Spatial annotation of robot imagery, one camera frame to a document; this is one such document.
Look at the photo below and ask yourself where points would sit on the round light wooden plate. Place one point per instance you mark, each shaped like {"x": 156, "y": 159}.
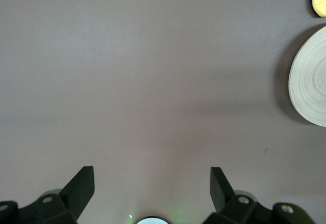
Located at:
{"x": 310, "y": 81}

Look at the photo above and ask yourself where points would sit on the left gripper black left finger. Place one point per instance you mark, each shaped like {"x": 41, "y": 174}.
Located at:
{"x": 63, "y": 208}

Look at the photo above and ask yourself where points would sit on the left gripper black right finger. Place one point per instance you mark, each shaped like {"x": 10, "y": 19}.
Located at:
{"x": 242, "y": 211}

